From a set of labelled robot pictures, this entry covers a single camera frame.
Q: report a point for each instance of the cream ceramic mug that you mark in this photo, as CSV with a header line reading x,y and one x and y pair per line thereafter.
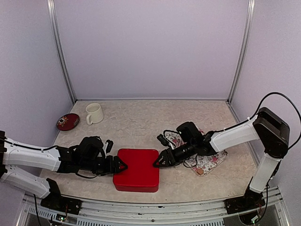
x,y
94,113

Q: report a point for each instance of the floral rectangular tray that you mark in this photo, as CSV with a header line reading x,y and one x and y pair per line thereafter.
x,y
196,162

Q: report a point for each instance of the red floral saucer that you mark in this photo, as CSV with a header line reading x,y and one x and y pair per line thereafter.
x,y
68,122

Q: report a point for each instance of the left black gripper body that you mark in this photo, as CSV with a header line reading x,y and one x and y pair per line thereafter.
x,y
102,168

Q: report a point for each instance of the brown sweet chocolate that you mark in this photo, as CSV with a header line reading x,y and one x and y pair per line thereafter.
x,y
200,172

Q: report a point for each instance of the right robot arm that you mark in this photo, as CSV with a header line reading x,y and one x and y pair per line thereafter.
x,y
265,126

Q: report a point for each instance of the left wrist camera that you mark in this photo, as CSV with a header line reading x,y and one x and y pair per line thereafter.
x,y
108,146

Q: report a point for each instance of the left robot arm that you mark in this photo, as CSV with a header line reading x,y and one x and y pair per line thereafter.
x,y
90,155

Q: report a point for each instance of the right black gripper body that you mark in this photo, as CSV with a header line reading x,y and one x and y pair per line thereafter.
x,y
179,157

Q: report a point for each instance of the aluminium table front rail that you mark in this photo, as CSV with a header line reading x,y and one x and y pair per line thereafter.
x,y
105,213

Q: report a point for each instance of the left aluminium frame post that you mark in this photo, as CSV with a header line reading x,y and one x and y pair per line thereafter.
x,y
59,49

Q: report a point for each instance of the red box lid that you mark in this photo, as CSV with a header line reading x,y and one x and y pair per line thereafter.
x,y
140,175

